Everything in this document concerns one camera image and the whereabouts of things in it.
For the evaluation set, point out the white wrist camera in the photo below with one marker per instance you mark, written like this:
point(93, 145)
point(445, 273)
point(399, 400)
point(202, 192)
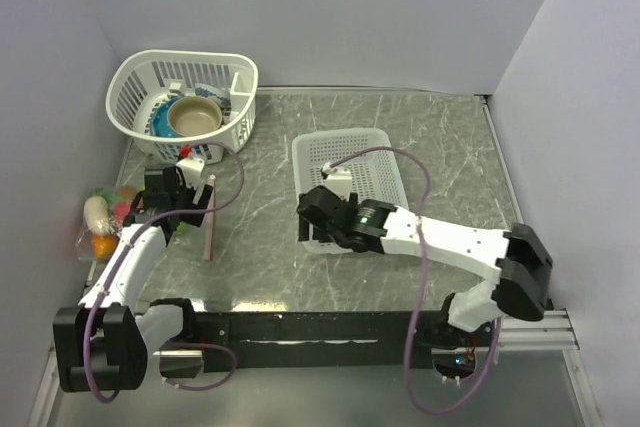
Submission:
point(338, 180)
point(192, 168)

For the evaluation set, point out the blue patterned white dish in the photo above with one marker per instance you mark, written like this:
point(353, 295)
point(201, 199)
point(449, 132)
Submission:
point(219, 96)

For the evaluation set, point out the clear zip top bag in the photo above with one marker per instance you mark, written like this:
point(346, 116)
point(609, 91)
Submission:
point(119, 202)

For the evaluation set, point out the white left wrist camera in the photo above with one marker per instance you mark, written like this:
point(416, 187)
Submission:
point(192, 168)

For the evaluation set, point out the beige bowl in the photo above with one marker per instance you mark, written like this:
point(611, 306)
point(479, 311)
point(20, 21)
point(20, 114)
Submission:
point(194, 116)

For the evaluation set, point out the white fake radish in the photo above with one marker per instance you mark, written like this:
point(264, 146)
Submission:
point(96, 215)

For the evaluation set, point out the white slatted round basket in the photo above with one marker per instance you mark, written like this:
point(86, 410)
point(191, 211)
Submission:
point(149, 78)

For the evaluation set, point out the blue plate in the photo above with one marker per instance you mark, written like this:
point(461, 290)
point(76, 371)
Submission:
point(159, 123)

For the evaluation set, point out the aluminium frame rail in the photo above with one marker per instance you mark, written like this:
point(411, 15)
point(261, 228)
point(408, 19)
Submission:
point(553, 333)

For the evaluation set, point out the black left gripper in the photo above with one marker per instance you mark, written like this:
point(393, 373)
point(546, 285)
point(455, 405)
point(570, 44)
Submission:
point(190, 193)

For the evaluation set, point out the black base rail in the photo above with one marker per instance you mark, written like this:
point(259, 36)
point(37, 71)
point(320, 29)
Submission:
point(294, 339)

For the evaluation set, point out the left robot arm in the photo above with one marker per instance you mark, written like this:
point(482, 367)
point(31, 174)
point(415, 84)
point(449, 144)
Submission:
point(100, 344)

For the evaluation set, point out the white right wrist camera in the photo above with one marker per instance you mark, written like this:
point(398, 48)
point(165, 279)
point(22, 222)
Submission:
point(338, 180)

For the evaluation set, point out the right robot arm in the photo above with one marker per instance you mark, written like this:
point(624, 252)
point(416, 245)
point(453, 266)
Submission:
point(513, 265)

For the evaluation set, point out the white perforated rectangular basket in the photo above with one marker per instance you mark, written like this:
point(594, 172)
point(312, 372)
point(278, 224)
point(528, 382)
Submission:
point(368, 157)

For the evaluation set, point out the orange fake fruit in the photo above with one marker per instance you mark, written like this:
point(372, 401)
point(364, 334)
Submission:
point(103, 247)

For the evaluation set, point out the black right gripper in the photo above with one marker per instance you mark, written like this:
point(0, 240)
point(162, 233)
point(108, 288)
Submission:
point(303, 229)

